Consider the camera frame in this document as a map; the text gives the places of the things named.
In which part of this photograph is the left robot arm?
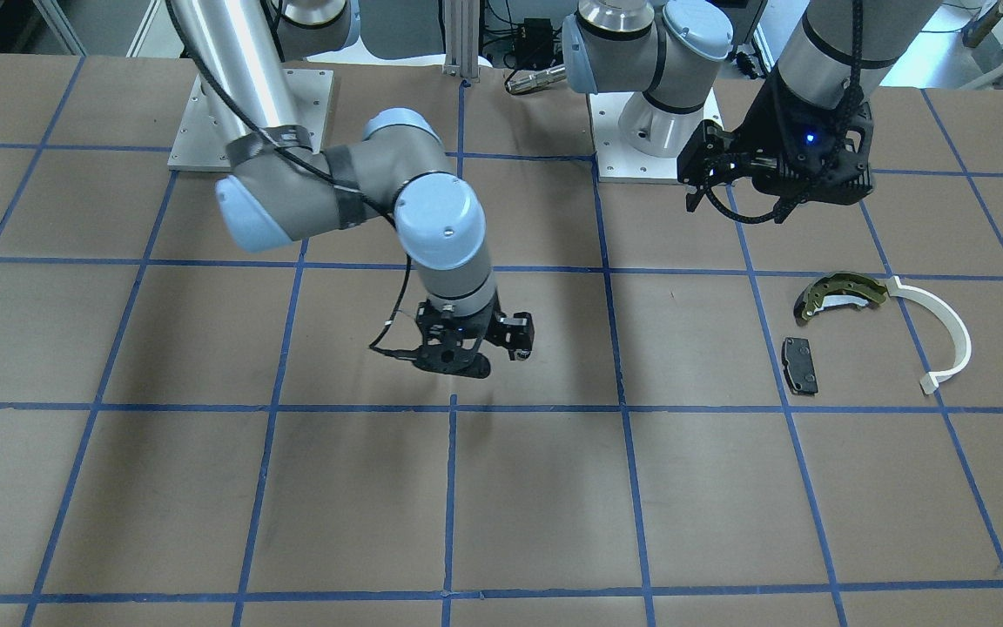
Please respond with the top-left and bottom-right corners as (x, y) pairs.
(562, 1), (939, 225)

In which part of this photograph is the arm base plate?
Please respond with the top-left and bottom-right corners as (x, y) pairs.
(168, 68), (335, 172)
(588, 91), (722, 184)

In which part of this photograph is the aluminium frame post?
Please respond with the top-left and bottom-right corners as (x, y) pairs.
(441, 0), (481, 83)

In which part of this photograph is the white curved plastic bracket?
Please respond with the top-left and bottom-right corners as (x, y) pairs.
(885, 275), (973, 395)

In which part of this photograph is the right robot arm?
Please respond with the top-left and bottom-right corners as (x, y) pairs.
(166, 1), (535, 380)

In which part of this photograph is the black brake pad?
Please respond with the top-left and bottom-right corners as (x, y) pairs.
(781, 337), (819, 395)

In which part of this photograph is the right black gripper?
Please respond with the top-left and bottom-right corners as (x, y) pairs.
(411, 296), (535, 380)

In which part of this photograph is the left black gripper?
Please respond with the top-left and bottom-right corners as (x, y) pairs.
(677, 71), (875, 223)

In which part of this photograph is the olive brake shoe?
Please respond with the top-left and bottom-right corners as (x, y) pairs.
(793, 271), (889, 325)

